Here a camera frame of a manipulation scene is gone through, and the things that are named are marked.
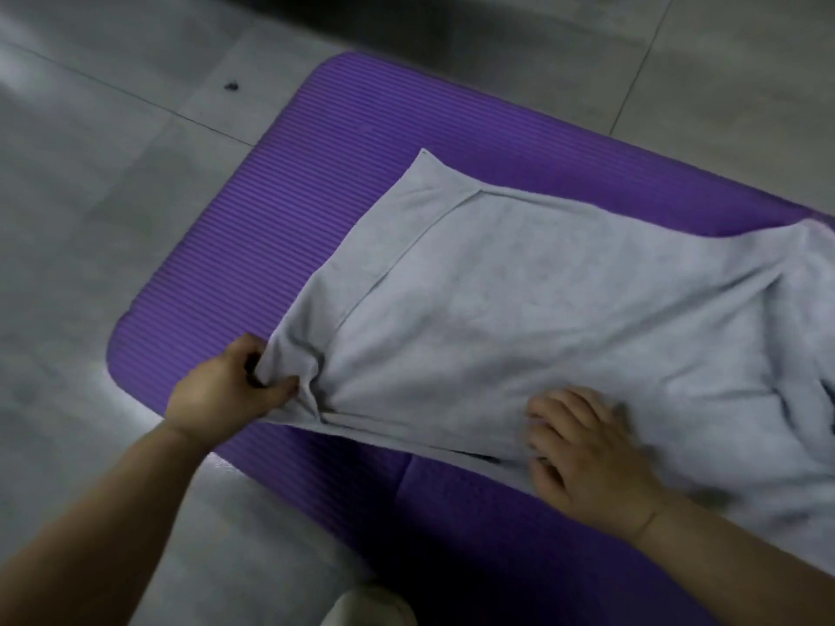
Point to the person's right hand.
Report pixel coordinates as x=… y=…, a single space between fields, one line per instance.
x=593 y=469

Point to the person's left hand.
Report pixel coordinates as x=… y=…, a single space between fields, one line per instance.
x=215 y=400

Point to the whitish grey towel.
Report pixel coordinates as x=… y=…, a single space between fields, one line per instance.
x=522 y=286

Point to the person's right forearm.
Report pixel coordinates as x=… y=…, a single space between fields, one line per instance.
x=737 y=573

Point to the person's left forearm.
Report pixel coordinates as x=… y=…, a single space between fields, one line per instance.
x=85 y=554

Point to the person's white shoe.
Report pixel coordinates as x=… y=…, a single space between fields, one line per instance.
x=372 y=609

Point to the purple yoga mat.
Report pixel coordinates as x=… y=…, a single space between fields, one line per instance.
x=293 y=221

